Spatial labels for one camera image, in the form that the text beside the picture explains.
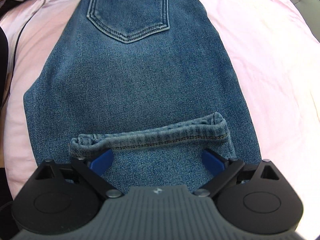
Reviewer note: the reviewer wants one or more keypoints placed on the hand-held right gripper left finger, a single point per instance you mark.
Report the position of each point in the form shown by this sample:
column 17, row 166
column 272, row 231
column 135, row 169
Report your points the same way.
column 102, row 162

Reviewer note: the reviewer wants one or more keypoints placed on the grey padded headboard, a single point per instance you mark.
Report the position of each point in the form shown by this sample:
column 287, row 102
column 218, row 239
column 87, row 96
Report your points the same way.
column 302, row 2

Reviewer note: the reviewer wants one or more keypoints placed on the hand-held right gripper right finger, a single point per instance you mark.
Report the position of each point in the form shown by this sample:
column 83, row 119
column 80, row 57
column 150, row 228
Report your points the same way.
column 212, row 161

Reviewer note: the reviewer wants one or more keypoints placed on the blue denim pants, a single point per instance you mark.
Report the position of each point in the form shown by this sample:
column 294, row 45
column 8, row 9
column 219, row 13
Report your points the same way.
column 150, row 75

